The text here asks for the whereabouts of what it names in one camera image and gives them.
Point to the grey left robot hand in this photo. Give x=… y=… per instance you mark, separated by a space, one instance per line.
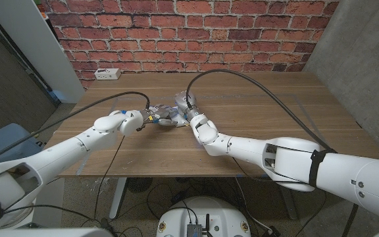
x=160 y=113

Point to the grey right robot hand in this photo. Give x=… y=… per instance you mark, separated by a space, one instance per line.
x=186 y=100

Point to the white receipt paper strip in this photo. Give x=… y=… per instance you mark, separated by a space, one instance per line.
x=180 y=119

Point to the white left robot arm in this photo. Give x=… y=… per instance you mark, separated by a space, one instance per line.
x=61 y=154

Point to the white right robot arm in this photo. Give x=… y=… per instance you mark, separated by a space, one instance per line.
x=291 y=158

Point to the clear plastic wrap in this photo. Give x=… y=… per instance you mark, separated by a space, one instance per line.
x=95 y=186

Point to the white power strip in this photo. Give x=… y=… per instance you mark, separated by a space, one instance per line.
x=107 y=74

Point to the red brick print backdrop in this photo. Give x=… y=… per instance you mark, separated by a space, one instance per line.
x=189 y=33

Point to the black round floor fan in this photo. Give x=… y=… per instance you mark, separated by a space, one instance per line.
x=139 y=185

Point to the white table leg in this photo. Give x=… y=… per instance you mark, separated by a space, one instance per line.
x=118 y=194

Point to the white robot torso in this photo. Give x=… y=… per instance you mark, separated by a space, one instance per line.
x=206 y=210

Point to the black antenna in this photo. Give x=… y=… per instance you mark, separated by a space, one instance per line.
x=207 y=225

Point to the small grey electronics box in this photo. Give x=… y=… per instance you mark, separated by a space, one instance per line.
x=194 y=231

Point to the white upright panel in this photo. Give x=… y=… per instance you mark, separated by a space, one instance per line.
x=35 y=42

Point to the grey table leg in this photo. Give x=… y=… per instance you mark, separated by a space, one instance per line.
x=291 y=210

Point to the white robot chest shell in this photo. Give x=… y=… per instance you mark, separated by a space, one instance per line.
x=44 y=233

